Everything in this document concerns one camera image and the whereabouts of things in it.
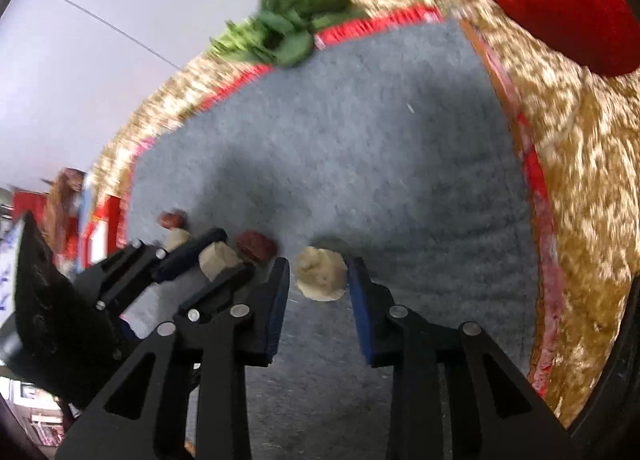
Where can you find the gold velvet cloth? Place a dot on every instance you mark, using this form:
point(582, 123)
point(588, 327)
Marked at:
point(575, 150)

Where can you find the small red date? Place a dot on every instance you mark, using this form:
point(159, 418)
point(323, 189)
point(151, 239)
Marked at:
point(172, 219)

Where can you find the red velvet cushion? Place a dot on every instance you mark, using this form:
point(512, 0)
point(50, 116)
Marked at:
point(560, 0)

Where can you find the large red date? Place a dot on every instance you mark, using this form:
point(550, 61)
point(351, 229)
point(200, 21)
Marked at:
point(256, 246)

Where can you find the grey felt mat red border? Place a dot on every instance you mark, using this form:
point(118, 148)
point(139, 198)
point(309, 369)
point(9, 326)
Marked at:
point(350, 165)

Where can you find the green bok choy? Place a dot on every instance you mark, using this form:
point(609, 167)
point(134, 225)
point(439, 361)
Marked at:
point(300, 5)

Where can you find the beige lumpy ball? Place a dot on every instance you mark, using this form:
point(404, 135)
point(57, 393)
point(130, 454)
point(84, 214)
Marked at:
point(320, 274)

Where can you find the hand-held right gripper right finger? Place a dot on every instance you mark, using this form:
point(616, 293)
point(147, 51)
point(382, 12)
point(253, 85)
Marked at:
point(361, 312)

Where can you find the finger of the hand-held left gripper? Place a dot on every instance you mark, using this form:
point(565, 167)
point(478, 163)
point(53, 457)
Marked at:
point(192, 252)
point(215, 292)

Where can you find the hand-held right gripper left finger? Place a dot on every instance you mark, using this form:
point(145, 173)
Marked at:
point(277, 312)

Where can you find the beige peeled chunk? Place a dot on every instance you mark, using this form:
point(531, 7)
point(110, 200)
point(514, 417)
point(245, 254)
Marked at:
point(217, 260)
point(176, 239)

